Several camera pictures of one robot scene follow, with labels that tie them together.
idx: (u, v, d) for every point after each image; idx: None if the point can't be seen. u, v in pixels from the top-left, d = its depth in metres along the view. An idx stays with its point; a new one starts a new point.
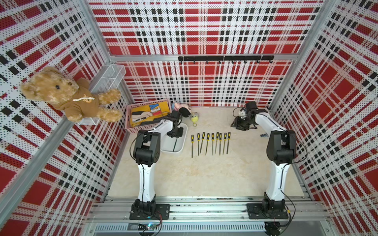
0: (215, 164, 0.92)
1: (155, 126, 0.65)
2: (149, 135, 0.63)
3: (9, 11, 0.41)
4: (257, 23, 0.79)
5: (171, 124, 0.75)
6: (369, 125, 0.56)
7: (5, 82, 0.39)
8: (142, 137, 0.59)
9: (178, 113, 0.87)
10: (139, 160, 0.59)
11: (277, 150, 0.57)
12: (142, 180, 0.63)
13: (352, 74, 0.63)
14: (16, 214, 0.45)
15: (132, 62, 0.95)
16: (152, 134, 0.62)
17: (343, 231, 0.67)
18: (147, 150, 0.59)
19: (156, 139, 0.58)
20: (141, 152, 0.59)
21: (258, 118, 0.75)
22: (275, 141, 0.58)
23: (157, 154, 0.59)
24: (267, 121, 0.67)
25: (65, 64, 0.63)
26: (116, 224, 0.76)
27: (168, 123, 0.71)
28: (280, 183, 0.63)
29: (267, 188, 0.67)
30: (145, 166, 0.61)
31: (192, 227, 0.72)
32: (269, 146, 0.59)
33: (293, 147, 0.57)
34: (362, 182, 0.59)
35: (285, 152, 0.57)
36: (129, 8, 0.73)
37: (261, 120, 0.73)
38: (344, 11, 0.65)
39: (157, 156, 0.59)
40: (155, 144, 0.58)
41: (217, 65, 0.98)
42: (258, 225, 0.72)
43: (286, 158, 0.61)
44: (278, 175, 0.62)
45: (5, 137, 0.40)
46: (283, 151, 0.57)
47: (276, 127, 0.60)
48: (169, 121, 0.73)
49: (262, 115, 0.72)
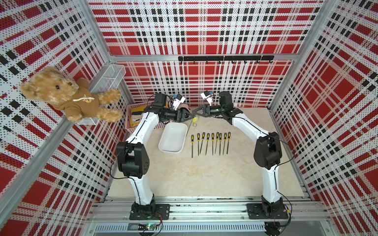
0: (215, 164, 0.92)
1: (136, 132, 0.54)
2: (132, 147, 0.54)
3: (9, 11, 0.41)
4: (257, 24, 0.79)
5: (155, 117, 0.62)
6: (370, 125, 0.56)
7: (5, 82, 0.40)
8: (123, 151, 0.50)
9: (163, 96, 0.71)
10: (127, 173, 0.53)
11: (265, 156, 0.56)
12: (136, 191, 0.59)
13: (352, 74, 0.63)
14: (16, 215, 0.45)
15: (132, 62, 0.95)
16: (135, 146, 0.54)
17: (343, 231, 0.67)
18: (134, 164, 0.52)
19: (141, 153, 0.50)
20: (128, 166, 0.52)
21: (236, 123, 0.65)
22: (263, 147, 0.56)
23: (145, 164, 0.52)
24: (247, 124, 0.64)
25: (65, 64, 0.63)
26: (116, 224, 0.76)
27: (151, 120, 0.59)
28: (276, 185, 0.62)
29: (264, 190, 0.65)
30: (135, 178, 0.56)
31: (193, 227, 0.72)
32: (256, 153, 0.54)
33: (279, 148, 0.58)
34: (362, 182, 0.59)
35: (273, 156, 0.56)
36: (129, 8, 0.73)
37: (239, 123, 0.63)
38: (344, 11, 0.65)
39: (146, 165, 0.53)
40: (141, 157, 0.50)
41: (216, 66, 1.00)
42: (258, 225, 0.72)
43: (275, 161, 0.60)
44: (270, 178, 0.61)
45: (5, 137, 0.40)
46: (271, 155, 0.56)
47: (259, 132, 0.58)
48: (152, 115, 0.61)
49: (238, 118, 0.68)
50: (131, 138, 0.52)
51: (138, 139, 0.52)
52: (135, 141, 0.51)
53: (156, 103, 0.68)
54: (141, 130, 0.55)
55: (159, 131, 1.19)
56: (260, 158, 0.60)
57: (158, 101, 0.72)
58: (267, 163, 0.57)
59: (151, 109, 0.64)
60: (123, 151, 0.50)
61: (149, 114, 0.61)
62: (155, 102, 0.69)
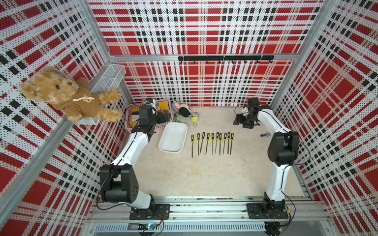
0: (214, 164, 0.92)
1: (123, 153, 0.50)
2: (117, 170, 0.48)
3: (9, 11, 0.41)
4: (257, 23, 0.79)
5: (144, 136, 0.58)
6: (369, 125, 0.56)
7: (5, 82, 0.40)
8: (109, 176, 0.44)
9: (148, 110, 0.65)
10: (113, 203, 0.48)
11: (278, 151, 0.56)
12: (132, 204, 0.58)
13: (352, 74, 0.63)
14: (16, 214, 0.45)
15: (132, 62, 0.95)
16: (121, 169, 0.48)
17: (343, 231, 0.67)
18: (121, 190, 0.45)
19: (128, 175, 0.44)
20: (114, 194, 0.45)
21: (262, 115, 0.72)
22: (277, 141, 0.57)
23: (134, 190, 0.46)
24: (271, 119, 0.65)
25: (65, 64, 0.63)
26: (116, 223, 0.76)
27: (139, 139, 0.56)
28: (281, 183, 0.62)
29: (267, 187, 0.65)
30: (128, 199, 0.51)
31: (192, 227, 0.72)
32: (271, 147, 0.62)
33: (296, 149, 0.56)
34: (362, 182, 0.59)
35: (287, 154, 0.57)
36: (129, 8, 0.73)
37: (264, 116, 0.70)
38: (344, 11, 0.65)
39: (135, 191, 0.46)
40: (130, 180, 0.44)
41: (216, 65, 0.98)
42: (258, 225, 0.72)
43: (287, 159, 0.61)
44: (278, 176, 0.61)
45: (5, 137, 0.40)
46: (285, 152, 0.57)
47: (279, 127, 0.58)
48: (141, 134, 0.58)
49: (265, 112, 0.69)
50: (117, 160, 0.47)
51: (125, 161, 0.46)
52: (122, 163, 0.46)
53: (142, 119, 0.67)
54: (129, 151, 0.50)
55: (159, 131, 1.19)
56: (274, 153, 0.59)
57: (144, 117, 0.66)
58: (277, 159, 0.57)
59: (140, 129, 0.61)
60: (109, 174, 0.44)
61: (138, 134, 0.58)
62: (141, 118, 0.67)
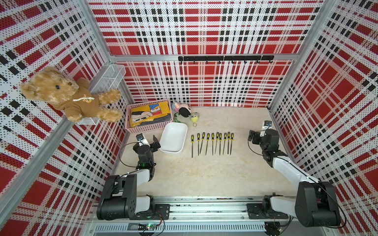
0: (214, 164, 0.92)
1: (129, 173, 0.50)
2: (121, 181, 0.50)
3: (9, 11, 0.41)
4: (257, 24, 0.79)
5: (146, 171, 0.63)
6: (369, 125, 0.56)
7: (5, 82, 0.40)
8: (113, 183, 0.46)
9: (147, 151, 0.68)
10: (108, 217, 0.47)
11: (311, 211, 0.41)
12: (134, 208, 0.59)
13: (352, 74, 0.63)
14: (16, 215, 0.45)
15: (132, 62, 0.95)
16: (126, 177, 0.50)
17: (343, 231, 0.67)
18: (120, 200, 0.44)
19: (132, 182, 0.47)
20: (111, 204, 0.43)
21: (281, 164, 0.59)
22: (308, 196, 0.42)
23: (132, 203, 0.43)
24: (291, 167, 0.53)
25: (65, 64, 0.63)
26: (118, 223, 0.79)
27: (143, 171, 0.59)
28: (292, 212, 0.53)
29: (275, 198, 0.64)
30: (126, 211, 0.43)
31: (192, 227, 0.72)
32: (300, 204, 0.45)
33: (334, 208, 0.41)
34: (362, 182, 0.59)
35: (324, 214, 0.41)
36: (129, 8, 0.73)
37: (284, 166, 0.58)
38: (344, 11, 0.65)
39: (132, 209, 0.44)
40: (132, 188, 0.46)
41: (216, 65, 0.98)
42: (258, 225, 0.72)
43: (325, 222, 0.41)
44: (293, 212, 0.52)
45: (5, 137, 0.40)
46: (321, 212, 0.42)
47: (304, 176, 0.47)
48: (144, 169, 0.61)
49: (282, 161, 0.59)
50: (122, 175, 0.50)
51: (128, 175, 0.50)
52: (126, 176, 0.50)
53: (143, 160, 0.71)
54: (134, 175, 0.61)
55: (159, 131, 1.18)
56: (305, 212, 0.44)
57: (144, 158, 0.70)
58: (313, 221, 0.41)
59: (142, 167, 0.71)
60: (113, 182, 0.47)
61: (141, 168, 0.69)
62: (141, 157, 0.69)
